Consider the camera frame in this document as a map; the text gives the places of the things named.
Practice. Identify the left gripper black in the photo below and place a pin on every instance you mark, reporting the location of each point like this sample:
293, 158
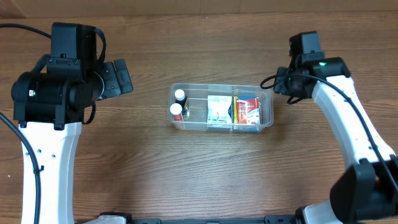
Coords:
115, 78

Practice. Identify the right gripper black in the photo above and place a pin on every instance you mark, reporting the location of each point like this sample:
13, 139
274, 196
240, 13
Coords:
280, 82

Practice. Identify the red medicine box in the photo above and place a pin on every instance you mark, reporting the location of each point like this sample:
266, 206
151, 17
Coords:
246, 110

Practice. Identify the orange bottle white cap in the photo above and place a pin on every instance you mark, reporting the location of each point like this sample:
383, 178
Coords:
176, 112

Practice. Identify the black bottle white cap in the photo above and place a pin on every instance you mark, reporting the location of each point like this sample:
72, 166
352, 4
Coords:
182, 99

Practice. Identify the blue yellow VapoDrops box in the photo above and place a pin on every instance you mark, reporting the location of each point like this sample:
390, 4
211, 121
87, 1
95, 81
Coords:
251, 128

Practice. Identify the clear plastic container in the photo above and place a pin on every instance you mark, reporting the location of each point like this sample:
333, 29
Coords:
197, 93

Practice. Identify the white blue medicine box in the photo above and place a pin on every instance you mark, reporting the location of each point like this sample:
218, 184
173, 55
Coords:
219, 109

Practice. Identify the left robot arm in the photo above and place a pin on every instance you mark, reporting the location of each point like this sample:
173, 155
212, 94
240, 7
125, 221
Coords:
49, 113

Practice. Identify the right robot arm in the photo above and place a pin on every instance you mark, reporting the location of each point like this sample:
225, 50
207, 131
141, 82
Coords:
368, 188

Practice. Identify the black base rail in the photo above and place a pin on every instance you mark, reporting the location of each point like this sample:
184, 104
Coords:
125, 218

